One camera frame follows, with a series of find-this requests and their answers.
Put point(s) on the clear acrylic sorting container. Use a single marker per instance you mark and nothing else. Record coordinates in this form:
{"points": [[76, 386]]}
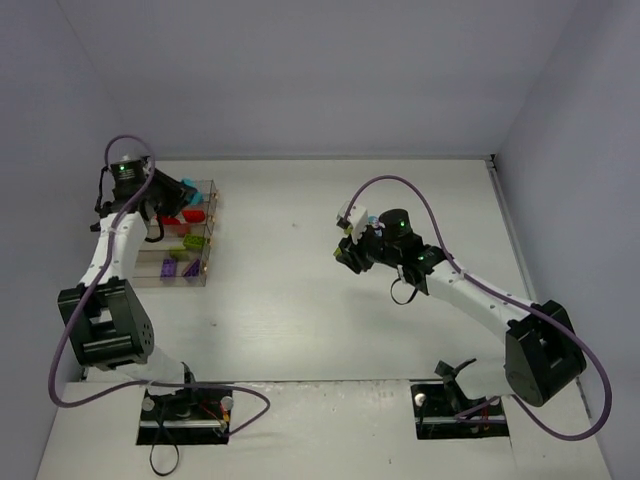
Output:
{"points": [[150, 257]]}

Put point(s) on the purple half-round brick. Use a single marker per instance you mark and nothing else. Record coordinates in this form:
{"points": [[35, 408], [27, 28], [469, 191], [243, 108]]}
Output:
{"points": [[192, 270]]}

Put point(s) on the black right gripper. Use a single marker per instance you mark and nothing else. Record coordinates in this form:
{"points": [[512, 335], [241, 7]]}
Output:
{"points": [[353, 255]]}

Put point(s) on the green curved brick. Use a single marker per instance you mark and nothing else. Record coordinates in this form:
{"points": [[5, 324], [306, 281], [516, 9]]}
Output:
{"points": [[179, 253]]}

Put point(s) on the green 2x4 brick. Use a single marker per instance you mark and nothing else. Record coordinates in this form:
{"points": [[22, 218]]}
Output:
{"points": [[194, 242]]}

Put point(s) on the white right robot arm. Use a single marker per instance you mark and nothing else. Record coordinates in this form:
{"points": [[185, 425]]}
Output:
{"points": [[539, 359]]}

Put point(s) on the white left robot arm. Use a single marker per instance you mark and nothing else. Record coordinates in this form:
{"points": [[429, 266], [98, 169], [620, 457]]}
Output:
{"points": [[106, 325]]}

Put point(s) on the purple sloped 2x4 brick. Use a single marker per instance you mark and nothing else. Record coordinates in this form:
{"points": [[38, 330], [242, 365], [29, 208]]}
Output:
{"points": [[168, 268]]}

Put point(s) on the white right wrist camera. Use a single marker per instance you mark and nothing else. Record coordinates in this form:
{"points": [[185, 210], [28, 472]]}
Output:
{"points": [[353, 220]]}

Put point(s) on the teal long brick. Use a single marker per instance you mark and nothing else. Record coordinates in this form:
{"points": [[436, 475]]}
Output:
{"points": [[194, 196]]}

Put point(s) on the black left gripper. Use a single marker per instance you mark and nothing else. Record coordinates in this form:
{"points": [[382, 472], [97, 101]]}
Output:
{"points": [[176, 192]]}

